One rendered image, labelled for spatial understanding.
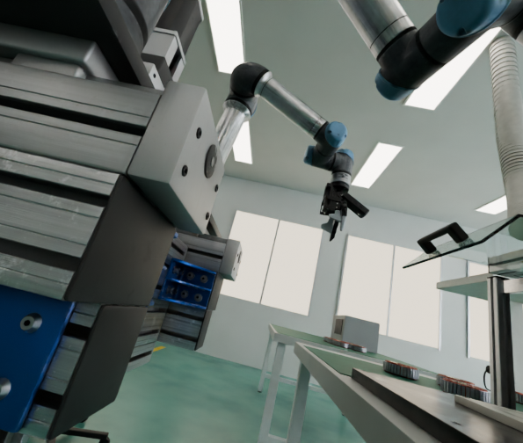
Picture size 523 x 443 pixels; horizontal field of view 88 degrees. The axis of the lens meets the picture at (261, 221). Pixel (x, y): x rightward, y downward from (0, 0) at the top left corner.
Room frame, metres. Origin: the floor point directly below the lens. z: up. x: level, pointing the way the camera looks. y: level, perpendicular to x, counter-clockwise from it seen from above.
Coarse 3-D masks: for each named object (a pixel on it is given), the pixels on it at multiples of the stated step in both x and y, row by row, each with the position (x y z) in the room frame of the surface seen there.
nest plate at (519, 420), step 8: (456, 400) 0.53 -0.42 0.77; (464, 400) 0.51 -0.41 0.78; (472, 400) 0.51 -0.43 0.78; (472, 408) 0.49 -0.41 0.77; (480, 408) 0.47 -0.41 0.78; (488, 408) 0.46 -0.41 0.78; (496, 408) 0.48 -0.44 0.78; (504, 408) 0.51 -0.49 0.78; (488, 416) 0.46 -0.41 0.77; (496, 416) 0.44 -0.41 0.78; (504, 416) 0.43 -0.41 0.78; (512, 416) 0.43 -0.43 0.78; (520, 416) 0.46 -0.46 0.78; (512, 424) 0.41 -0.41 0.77; (520, 424) 0.40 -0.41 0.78
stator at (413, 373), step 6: (384, 360) 1.04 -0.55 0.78; (390, 360) 1.06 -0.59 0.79; (384, 366) 1.02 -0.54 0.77; (390, 366) 0.99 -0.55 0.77; (396, 366) 0.97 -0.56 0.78; (402, 366) 0.97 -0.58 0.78; (408, 366) 1.03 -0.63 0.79; (390, 372) 0.99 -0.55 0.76; (396, 372) 0.98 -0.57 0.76; (402, 372) 0.96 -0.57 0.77; (408, 372) 0.96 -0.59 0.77; (414, 372) 0.96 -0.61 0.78; (408, 378) 0.97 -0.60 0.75; (414, 378) 0.96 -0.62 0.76
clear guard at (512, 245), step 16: (496, 224) 0.39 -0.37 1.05; (512, 224) 0.38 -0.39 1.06; (480, 240) 0.36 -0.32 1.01; (496, 240) 0.45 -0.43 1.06; (512, 240) 0.43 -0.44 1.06; (432, 256) 0.48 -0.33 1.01; (448, 256) 0.59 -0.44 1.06; (464, 256) 0.57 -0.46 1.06; (480, 256) 0.54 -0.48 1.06; (496, 256) 0.52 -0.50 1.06; (512, 256) 0.50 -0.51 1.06
